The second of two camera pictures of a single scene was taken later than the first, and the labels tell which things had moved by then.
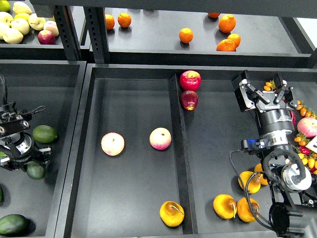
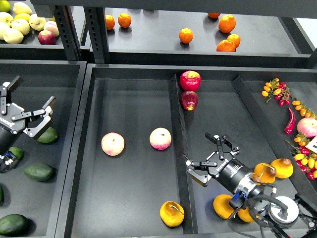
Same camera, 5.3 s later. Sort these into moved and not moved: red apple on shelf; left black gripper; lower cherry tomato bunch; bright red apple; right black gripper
Moved: left black gripper; right black gripper
Not moved: red apple on shelf; bright red apple; lower cherry tomato bunch
